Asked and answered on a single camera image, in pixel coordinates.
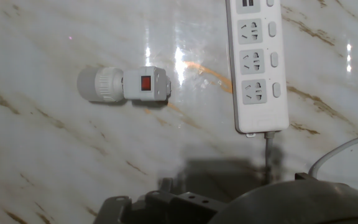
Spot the white power strip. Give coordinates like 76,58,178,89
224,0,290,138

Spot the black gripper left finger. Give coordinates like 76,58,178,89
93,195,134,224

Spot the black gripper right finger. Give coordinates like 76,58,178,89
132,177,228,224

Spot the marble pattern board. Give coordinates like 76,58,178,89
0,0,358,224

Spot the white plug adapter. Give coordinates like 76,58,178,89
76,65,172,103

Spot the grey power strip cable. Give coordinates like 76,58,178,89
264,131,358,185

